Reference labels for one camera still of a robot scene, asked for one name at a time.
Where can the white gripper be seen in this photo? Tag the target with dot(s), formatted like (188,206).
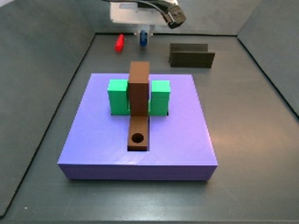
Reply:
(137,12)

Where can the blue peg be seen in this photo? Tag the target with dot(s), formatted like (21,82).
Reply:
(143,38)

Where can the black angled fixture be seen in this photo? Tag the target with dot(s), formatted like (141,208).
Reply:
(190,55)

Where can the red peg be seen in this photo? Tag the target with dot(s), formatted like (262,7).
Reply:
(120,42)

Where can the brown L-shaped block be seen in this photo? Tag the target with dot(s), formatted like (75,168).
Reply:
(137,101)

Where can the green block left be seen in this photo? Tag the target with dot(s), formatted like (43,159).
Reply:
(117,99)

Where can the green block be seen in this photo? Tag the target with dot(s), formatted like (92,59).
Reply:
(117,99)
(160,94)

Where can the green block right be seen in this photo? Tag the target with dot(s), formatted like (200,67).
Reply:
(160,94)

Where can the purple base block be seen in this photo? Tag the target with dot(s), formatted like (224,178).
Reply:
(180,153)

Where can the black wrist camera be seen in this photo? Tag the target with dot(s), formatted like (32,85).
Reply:
(172,14)

